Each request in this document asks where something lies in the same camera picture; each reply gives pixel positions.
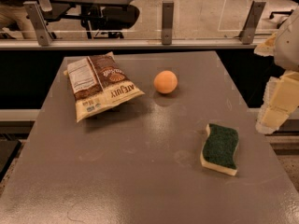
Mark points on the middle metal bracket post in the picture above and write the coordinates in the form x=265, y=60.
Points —
x=167, y=22

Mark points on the metal bracket post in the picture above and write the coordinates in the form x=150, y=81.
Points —
x=167, y=22
x=247, y=33
x=36, y=17

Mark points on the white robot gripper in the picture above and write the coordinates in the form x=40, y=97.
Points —
x=289, y=47

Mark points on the black office chair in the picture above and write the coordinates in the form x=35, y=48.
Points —
x=108, y=20

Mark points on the metal barrier rail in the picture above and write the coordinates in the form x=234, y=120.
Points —
x=110, y=44

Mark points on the left metal bracket post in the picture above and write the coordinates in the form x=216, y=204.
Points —
x=36, y=17

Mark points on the right metal bracket post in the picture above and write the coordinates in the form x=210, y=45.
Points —
x=247, y=33

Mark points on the black background desk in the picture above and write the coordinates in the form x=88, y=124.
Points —
x=71, y=9

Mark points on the seated person in background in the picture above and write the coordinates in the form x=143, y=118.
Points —
x=14, y=12

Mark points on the green and yellow sponge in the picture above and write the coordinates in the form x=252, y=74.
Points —
x=219, y=149

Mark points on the brown cream chip bag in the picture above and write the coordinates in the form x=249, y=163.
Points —
x=98, y=84

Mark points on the orange ball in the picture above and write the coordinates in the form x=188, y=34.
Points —
x=165, y=82

